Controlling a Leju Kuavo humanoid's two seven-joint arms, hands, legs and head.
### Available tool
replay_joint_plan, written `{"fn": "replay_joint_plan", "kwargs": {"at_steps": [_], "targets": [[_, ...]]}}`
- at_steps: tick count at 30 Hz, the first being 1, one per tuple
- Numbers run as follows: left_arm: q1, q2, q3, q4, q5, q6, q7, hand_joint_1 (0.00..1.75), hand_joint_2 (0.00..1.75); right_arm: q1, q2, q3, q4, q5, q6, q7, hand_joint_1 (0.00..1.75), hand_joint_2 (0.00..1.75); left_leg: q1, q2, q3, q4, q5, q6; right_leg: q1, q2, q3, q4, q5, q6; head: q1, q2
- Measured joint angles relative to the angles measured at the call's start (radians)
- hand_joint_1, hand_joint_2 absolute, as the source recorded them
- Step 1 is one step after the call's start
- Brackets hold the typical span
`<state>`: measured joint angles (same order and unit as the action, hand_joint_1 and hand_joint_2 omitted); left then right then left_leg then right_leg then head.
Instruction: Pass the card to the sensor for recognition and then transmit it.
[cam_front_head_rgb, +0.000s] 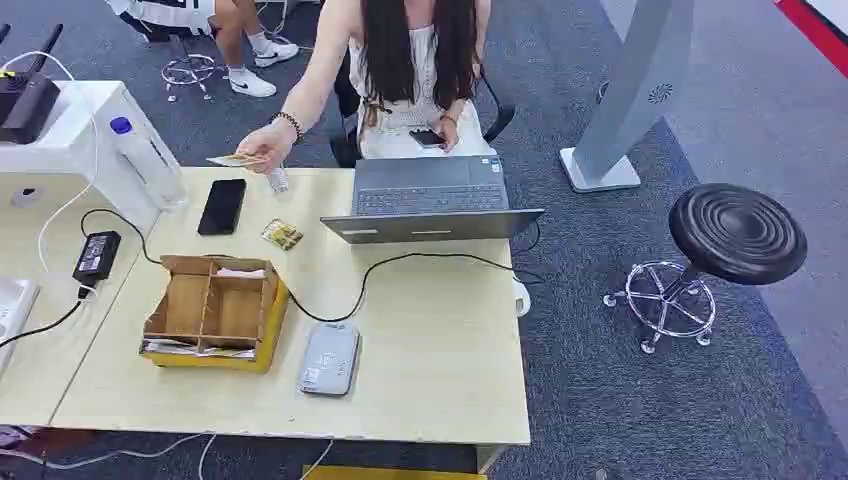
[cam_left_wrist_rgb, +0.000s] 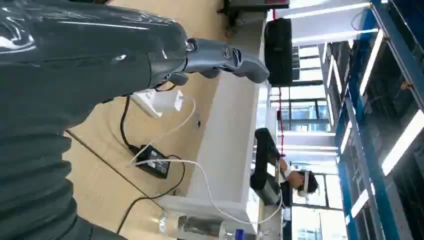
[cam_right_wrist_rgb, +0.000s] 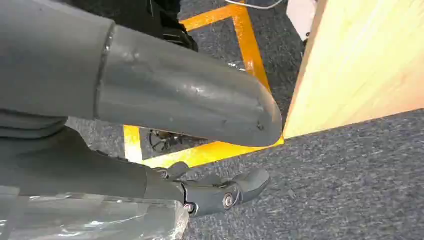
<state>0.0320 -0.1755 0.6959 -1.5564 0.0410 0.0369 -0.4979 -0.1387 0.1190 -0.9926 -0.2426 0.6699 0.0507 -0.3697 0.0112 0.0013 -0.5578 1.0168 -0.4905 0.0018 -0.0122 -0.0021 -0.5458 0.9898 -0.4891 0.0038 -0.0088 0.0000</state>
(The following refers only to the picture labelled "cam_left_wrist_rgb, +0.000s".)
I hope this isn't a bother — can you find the dark furniture piece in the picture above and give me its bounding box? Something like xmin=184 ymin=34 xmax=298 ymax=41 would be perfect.
xmin=217 ymin=0 xmax=291 ymax=18

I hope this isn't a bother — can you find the ribbed grey left arm sleeve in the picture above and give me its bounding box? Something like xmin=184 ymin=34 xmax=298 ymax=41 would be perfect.
xmin=0 ymin=128 xmax=128 ymax=240

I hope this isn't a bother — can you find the large black monitor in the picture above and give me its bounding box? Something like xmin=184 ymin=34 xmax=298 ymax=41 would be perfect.
xmin=264 ymin=17 xmax=294 ymax=86

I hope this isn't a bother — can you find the long white cable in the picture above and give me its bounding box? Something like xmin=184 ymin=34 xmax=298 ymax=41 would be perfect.
xmin=133 ymin=158 xmax=284 ymax=226

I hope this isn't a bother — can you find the white plug-in charger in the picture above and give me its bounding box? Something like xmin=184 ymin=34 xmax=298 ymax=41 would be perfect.
xmin=152 ymin=89 xmax=185 ymax=114

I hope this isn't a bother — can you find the white power strip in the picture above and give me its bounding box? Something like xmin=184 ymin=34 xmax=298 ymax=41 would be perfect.
xmin=130 ymin=88 xmax=164 ymax=120

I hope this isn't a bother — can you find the person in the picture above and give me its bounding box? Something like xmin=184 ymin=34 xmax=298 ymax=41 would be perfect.
xmin=278 ymin=158 xmax=320 ymax=208

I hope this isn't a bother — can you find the thin white charger cable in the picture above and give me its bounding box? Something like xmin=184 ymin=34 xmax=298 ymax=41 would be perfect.
xmin=128 ymin=96 xmax=197 ymax=167

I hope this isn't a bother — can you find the white desk partition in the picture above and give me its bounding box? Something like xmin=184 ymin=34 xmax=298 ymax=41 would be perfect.
xmin=161 ymin=70 xmax=270 ymax=233

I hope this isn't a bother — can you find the long ceiling light strip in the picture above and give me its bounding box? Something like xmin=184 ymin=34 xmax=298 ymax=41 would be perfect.
xmin=380 ymin=109 xmax=424 ymax=177
xmin=359 ymin=29 xmax=385 ymax=97
xmin=350 ymin=188 xmax=371 ymax=219
xmin=340 ymin=120 xmax=353 ymax=155

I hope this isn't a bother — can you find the black power adapter brick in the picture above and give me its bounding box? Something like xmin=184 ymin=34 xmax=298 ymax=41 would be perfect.
xmin=135 ymin=144 xmax=172 ymax=180

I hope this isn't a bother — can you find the black adapter cable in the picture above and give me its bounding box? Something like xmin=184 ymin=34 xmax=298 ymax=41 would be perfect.
xmin=115 ymin=154 xmax=186 ymax=235

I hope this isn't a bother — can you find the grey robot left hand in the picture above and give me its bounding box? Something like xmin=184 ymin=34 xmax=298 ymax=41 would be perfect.
xmin=0 ymin=0 xmax=270 ymax=134

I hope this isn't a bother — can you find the clear plastic water bottle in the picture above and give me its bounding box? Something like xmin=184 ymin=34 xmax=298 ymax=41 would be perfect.
xmin=158 ymin=211 xmax=260 ymax=240

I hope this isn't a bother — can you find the blue steel frame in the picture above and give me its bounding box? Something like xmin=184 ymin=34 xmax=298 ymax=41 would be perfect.
xmin=334 ymin=0 xmax=424 ymax=240

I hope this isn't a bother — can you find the black power strip cable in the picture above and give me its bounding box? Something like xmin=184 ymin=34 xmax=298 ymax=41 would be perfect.
xmin=119 ymin=95 xmax=141 ymax=154

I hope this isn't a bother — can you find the red hanging cable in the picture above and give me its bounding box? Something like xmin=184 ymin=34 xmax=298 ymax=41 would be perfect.
xmin=277 ymin=85 xmax=285 ymax=157

